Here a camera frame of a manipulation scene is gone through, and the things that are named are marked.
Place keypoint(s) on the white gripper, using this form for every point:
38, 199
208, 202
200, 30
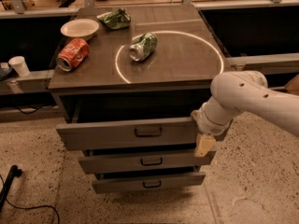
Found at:
207, 124

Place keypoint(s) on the grey top drawer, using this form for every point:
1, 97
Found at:
128, 133

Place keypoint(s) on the grey drawer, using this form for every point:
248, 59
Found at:
114, 163
128, 133
146, 180

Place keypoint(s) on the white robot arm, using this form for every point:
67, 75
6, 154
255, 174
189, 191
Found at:
233, 93

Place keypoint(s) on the grey bottom drawer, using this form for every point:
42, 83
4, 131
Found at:
146, 180

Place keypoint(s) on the grey drawer cabinet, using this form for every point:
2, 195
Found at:
173, 81

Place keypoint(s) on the grey middle drawer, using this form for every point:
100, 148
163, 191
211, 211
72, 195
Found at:
114, 163

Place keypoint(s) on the crushed green soda can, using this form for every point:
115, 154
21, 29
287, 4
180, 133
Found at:
142, 47

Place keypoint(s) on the crumpled green chip bag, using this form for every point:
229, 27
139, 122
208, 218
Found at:
115, 20

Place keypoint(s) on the crushed orange soda can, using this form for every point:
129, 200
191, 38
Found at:
72, 55

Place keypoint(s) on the white bowl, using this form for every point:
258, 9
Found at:
80, 28

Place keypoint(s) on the white paper cup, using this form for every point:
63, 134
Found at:
18, 63

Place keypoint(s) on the dark plate at left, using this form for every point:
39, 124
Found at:
5, 71

